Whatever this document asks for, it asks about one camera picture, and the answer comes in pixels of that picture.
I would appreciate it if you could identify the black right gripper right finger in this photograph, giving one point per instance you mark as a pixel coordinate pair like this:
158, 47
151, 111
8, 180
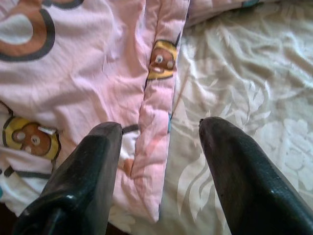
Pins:
249, 191

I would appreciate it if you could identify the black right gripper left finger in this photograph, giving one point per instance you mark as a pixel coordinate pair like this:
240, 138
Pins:
80, 183

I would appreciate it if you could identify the bed with grey floral sheet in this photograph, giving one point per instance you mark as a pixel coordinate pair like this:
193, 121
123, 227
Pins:
244, 85

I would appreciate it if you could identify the pink cartoon print blanket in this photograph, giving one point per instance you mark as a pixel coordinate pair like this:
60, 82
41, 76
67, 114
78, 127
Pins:
85, 73

